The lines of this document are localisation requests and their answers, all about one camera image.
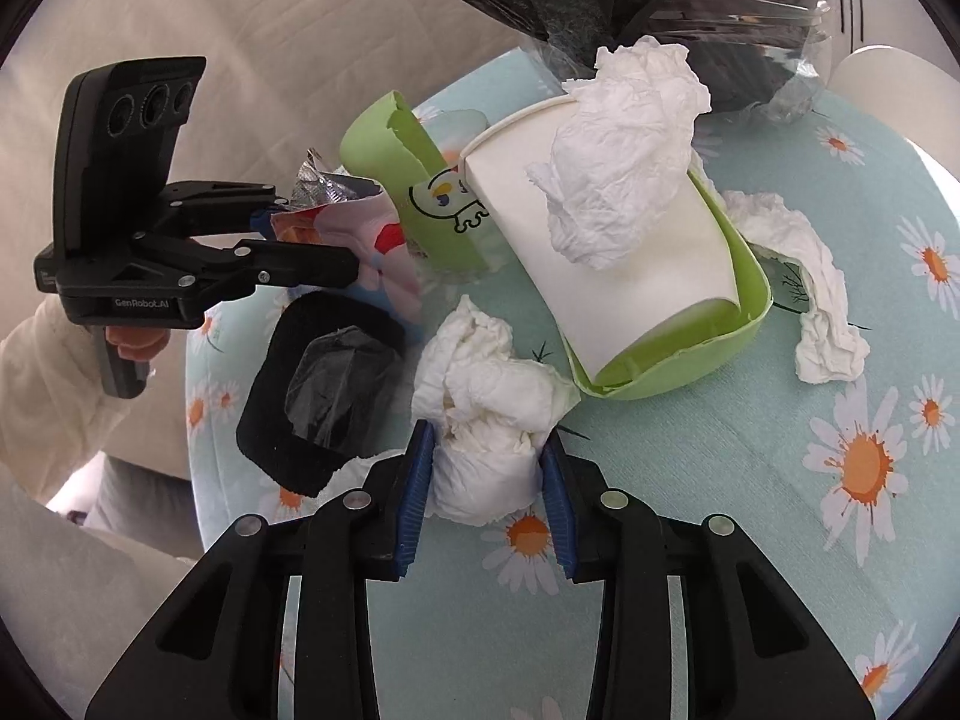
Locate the green cartoon paper cup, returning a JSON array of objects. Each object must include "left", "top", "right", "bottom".
[{"left": 339, "top": 90, "right": 490, "bottom": 272}]

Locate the person's left forearm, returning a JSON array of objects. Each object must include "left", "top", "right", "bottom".
[{"left": 0, "top": 292, "right": 125, "bottom": 505}]

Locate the person's left hand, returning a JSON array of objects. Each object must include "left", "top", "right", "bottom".
[{"left": 105, "top": 325, "right": 170, "bottom": 380}]

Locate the clear plastic wrap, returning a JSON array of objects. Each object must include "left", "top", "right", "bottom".
[{"left": 285, "top": 326, "right": 403, "bottom": 460}]

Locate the person's white garment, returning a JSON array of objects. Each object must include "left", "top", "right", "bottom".
[{"left": 0, "top": 465, "right": 205, "bottom": 695}]

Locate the daisy print tablecloth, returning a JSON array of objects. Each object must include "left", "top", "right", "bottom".
[{"left": 184, "top": 49, "right": 960, "bottom": 720}]

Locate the clear plastic bin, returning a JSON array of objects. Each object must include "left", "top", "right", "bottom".
[{"left": 525, "top": 0, "right": 835, "bottom": 122}]

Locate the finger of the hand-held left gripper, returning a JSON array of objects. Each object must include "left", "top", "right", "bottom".
[
  {"left": 180, "top": 236, "right": 361, "bottom": 310},
  {"left": 154, "top": 180, "right": 295, "bottom": 242}
]

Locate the white chair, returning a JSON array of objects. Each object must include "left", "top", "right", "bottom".
[{"left": 829, "top": 49, "right": 960, "bottom": 190}]

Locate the long white tissue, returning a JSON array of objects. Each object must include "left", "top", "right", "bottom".
[{"left": 720, "top": 191, "right": 871, "bottom": 385}]

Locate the white paper cup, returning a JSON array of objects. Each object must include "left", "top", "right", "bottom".
[{"left": 459, "top": 94, "right": 743, "bottom": 385}]

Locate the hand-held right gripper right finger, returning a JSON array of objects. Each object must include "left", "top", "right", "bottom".
[{"left": 540, "top": 435, "right": 877, "bottom": 720}]

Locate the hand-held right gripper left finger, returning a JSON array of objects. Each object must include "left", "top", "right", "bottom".
[{"left": 84, "top": 420, "right": 437, "bottom": 720}]

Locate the foil snack wrapper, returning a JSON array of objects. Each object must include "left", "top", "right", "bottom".
[{"left": 270, "top": 150, "right": 425, "bottom": 325}]

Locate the green plastic bowl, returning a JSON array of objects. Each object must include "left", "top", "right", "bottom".
[{"left": 559, "top": 165, "right": 773, "bottom": 400}]

